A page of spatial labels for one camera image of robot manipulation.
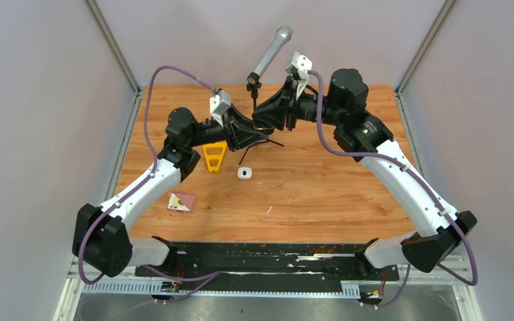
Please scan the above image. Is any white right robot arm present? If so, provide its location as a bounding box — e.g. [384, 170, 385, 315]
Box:
[252, 68, 477, 280]

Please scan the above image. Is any silver microphone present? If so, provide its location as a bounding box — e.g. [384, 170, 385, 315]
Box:
[247, 24, 293, 86]

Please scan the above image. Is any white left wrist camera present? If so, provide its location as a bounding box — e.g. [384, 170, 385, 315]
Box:
[209, 89, 232, 127]

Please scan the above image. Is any black earbud charging case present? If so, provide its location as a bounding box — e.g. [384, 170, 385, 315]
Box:
[253, 124, 275, 135]

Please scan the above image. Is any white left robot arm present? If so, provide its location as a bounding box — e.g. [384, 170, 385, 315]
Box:
[72, 106, 268, 284]

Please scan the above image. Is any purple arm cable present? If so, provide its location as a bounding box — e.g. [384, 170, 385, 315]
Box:
[307, 70, 479, 310]
[78, 65, 224, 306]

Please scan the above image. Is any black tripod mic stand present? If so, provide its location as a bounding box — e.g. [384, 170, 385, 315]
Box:
[238, 83, 284, 166]

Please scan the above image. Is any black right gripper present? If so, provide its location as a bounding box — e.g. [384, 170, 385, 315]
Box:
[252, 76, 345, 131]

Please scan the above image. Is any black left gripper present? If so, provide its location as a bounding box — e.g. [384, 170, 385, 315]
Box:
[188, 103, 269, 152]

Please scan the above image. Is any small pink card packet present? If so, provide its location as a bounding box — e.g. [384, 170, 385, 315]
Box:
[167, 192, 197, 213]

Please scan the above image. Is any white earbud charging case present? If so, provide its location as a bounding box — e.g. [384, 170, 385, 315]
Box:
[237, 167, 253, 180]

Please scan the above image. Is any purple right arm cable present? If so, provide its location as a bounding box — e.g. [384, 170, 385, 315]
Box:
[307, 70, 479, 310]

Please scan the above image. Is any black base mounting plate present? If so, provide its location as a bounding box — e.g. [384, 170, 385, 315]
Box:
[160, 241, 400, 294]

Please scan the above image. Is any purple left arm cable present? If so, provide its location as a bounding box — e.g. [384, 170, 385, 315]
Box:
[78, 65, 224, 306]

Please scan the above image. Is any yellow triangular plastic piece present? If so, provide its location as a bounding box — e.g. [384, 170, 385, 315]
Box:
[202, 141, 228, 173]

